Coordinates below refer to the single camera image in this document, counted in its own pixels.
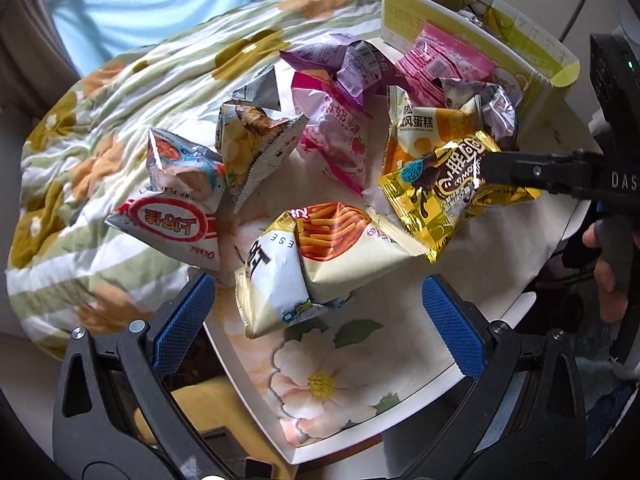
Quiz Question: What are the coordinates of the yellow grey potato chip packet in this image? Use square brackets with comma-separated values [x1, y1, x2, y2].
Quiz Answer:
[215, 65, 309, 213]

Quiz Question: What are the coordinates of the yellow-green cardboard box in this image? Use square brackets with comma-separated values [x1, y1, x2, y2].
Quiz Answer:
[379, 0, 582, 161]

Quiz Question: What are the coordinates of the white floral table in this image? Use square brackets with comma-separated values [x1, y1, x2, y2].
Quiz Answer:
[202, 125, 591, 466]

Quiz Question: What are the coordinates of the blue curtain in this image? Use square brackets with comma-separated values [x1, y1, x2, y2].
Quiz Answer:
[50, 0, 281, 78]

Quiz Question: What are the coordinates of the brown silver snack packet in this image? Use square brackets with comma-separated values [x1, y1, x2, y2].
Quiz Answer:
[439, 77, 518, 152]

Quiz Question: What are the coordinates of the golden chocolate snack packet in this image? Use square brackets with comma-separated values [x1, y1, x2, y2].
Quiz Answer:
[364, 129, 543, 264]

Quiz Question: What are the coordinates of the floral striped blanket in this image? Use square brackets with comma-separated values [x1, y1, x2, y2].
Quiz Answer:
[5, 0, 386, 361]

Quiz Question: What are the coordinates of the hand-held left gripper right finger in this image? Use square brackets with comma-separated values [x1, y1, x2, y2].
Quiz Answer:
[422, 274, 586, 480]

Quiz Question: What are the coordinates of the cream cheese stick packet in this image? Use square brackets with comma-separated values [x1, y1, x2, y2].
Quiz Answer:
[234, 201, 432, 339]

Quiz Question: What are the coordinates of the person's right hand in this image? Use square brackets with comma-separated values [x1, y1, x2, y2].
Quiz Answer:
[582, 223, 632, 324]

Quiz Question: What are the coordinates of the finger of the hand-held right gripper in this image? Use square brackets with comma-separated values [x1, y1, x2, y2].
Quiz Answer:
[480, 148, 604, 184]
[542, 180, 604, 202]

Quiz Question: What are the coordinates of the red white shrimp chip packet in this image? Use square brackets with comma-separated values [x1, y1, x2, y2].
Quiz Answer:
[104, 127, 227, 267]

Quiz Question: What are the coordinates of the pink strawberry candy packet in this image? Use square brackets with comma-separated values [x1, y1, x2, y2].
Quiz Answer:
[290, 71, 388, 197]

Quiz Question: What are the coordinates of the purple snack packet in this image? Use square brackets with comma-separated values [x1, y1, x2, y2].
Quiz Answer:
[279, 32, 398, 107]

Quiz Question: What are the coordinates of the brown curtain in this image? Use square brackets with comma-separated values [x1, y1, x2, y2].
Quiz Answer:
[0, 0, 81, 126]

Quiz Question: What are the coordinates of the pink striped snack packet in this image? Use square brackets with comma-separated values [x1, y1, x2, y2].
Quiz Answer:
[395, 21, 497, 107]

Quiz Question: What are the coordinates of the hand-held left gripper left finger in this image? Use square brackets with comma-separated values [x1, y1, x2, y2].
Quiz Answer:
[52, 273, 216, 480]

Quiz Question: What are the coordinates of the orange chiffon cake packet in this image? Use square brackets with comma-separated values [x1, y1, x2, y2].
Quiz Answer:
[382, 85, 493, 188]

